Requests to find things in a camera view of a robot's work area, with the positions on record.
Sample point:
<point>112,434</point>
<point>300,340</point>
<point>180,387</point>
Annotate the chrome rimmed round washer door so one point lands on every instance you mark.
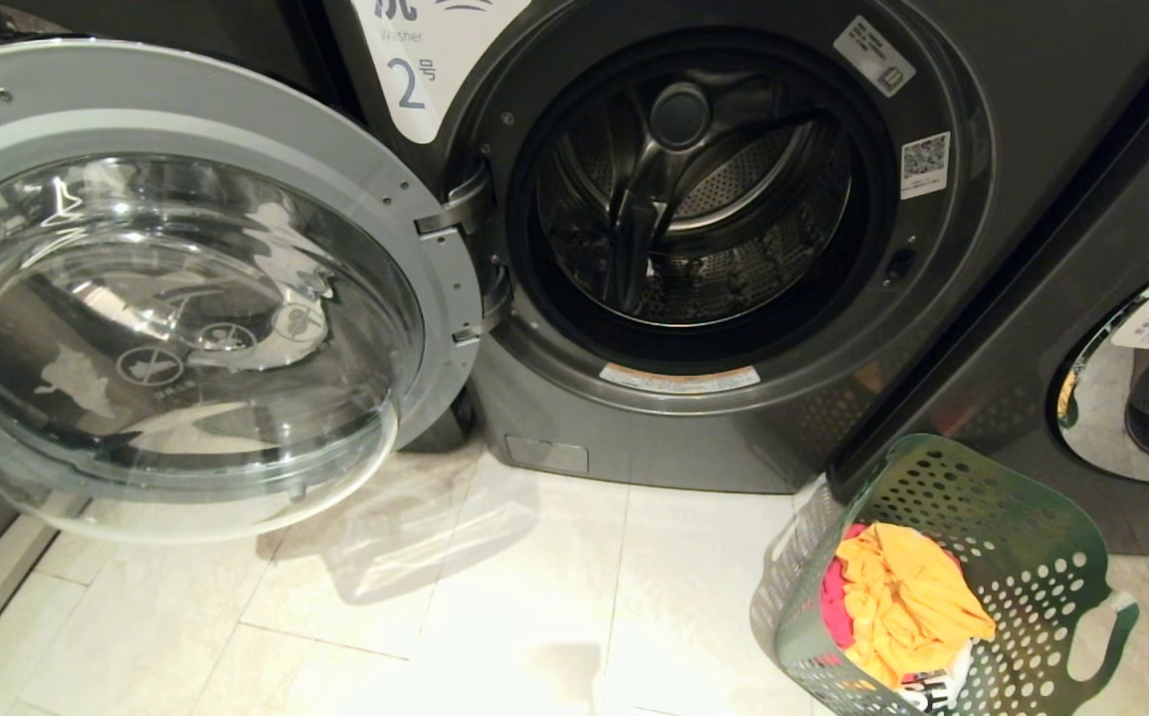
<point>1101,398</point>

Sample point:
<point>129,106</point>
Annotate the green perforated laundry basket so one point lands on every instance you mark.
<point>1022,517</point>

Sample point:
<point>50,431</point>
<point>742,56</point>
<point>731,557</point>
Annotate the dark grey neighbouring washing machine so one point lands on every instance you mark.
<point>1061,328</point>

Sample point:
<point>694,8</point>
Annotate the white printed garment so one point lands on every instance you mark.
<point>932,684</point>

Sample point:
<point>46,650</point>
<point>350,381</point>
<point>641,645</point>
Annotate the yellow garment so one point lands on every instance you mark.
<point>907,597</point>

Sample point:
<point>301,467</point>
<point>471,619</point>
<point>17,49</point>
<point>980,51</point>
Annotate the round glass washer door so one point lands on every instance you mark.
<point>176,298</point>

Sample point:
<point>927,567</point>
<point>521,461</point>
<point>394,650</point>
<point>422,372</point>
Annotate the pink garment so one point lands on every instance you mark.
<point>838,607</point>

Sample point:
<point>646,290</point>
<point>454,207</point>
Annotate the steel washer drum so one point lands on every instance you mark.
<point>693,199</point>

